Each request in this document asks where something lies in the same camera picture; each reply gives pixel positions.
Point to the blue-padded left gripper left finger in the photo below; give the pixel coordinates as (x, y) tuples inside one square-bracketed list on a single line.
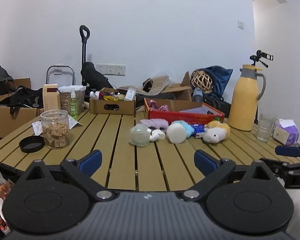
[(80, 171)]

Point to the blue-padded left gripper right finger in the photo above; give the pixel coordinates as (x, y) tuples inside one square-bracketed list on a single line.
[(216, 174)]

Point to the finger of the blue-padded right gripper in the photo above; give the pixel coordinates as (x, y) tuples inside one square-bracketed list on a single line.
[(289, 151)]

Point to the white and yellow plush toy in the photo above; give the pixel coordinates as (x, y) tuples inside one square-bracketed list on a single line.
[(215, 132)]

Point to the blue handkerchief tissue pack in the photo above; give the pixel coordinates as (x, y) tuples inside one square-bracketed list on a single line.
[(198, 130)]

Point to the blue fluffy plush toy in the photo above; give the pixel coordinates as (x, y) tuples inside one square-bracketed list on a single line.
[(188, 128)]

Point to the white foam cylinder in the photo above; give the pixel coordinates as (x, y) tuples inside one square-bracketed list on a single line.
[(176, 133)]

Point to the translucent green mesh puff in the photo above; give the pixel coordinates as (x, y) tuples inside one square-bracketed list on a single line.
[(139, 135)]

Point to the white sponge block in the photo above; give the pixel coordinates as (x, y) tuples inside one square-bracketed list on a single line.
[(156, 134)]

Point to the purple fluffy headband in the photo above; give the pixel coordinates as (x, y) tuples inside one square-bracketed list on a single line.
[(155, 123)]

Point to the purple tissue pack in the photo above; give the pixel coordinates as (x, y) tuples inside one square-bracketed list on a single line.
[(286, 132)]

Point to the clear drinking glass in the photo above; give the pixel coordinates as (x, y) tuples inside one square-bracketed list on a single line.
[(266, 124)]

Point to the white paper label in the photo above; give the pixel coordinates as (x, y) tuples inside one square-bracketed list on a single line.
[(73, 122)]

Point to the clear jar with snacks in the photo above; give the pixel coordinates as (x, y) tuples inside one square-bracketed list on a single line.
[(55, 126)]

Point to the black jar lid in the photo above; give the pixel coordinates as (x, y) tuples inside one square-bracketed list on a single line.
[(31, 144)]

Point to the red cardboard box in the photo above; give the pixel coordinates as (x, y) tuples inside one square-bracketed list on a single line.
[(170, 111)]

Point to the yellow thermos jug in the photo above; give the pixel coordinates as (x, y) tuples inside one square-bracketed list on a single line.
[(248, 90)]

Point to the purple linen pillow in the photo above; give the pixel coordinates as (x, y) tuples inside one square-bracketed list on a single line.
[(204, 109)]

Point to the green spray bottle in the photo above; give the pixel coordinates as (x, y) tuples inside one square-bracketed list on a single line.
[(73, 104)]

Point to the left cardboard box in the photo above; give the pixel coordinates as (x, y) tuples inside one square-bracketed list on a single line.
[(9, 123)]

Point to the small brown cardboard box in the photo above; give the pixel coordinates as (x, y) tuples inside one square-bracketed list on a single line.
[(99, 105)]

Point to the tan carton box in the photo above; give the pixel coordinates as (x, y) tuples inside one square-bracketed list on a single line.
[(51, 97)]

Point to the clear container with snacks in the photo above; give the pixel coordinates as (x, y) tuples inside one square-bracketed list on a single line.
[(65, 97)]

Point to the large brown cardboard box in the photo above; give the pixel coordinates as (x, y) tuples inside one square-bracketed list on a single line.
[(179, 91)]

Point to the white small bottle box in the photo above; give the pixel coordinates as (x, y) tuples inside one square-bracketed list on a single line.
[(130, 94)]

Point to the black bag on trolley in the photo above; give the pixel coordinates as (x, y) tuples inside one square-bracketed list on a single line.
[(93, 78)]

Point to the woven rattan ball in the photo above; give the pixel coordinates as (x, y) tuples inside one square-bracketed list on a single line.
[(200, 79)]

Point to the dark blue cloth bag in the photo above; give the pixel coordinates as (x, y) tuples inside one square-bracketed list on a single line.
[(220, 77)]

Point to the beige plush mat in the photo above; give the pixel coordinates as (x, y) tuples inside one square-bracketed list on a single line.
[(154, 86)]

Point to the dark green backpack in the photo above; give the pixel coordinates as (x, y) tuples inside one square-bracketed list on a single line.
[(7, 83)]

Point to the black strap bag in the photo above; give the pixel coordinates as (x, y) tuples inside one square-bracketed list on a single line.
[(23, 98)]

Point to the white wall socket strip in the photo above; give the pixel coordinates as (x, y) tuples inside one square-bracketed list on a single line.
[(111, 69)]

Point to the metal folding chair frame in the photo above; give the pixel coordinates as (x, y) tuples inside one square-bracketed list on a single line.
[(61, 75)]

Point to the black trolley handle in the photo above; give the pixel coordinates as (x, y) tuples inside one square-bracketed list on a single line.
[(84, 34)]

